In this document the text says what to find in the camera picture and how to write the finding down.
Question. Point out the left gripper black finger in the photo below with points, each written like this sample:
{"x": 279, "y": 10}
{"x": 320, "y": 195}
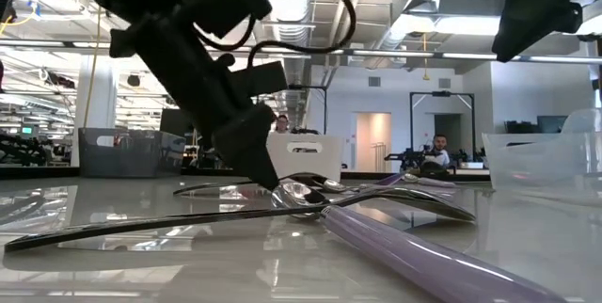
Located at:
{"x": 244, "y": 143}

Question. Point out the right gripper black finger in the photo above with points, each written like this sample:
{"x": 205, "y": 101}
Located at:
{"x": 515, "y": 39}

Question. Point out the person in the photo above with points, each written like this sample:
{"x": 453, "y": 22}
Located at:
{"x": 440, "y": 145}
{"x": 282, "y": 123}

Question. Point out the black ceiling speaker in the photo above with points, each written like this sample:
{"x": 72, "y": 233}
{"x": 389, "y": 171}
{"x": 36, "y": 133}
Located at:
{"x": 133, "y": 80}

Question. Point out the white plastic bin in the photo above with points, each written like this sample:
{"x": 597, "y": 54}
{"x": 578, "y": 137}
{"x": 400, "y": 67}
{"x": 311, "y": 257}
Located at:
{"x": 310, "y": 164}

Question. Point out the white square column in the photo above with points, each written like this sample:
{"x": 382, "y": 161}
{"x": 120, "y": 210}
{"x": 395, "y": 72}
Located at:
{"x": 101, "y": 100}

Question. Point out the black desk monitor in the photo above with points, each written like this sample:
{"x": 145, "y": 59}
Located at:
{"x": 552, "y": 124}

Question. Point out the grey plastic bin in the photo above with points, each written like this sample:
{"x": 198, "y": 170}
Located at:
{"x": 136, "y": 157}

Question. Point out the long horizontal light bar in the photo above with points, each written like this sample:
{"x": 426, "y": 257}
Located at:
{"x": 400, "y": 53}

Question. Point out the clear plastic bin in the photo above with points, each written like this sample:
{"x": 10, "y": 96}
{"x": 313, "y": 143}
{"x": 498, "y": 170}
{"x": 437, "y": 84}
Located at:
{"x": 541, "y": 162}

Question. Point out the green lit screen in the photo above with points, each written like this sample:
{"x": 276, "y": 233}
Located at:
{"x": 27, "y": 130}

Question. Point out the black frame stand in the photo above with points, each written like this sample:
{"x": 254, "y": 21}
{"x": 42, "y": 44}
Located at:
{"x": 301, "y": 87}
{"x": 442, "y": 93}

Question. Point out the silver ventilation duct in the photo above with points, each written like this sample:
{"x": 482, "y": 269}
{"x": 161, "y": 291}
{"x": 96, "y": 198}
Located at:
{"x": 289, "y": 2}

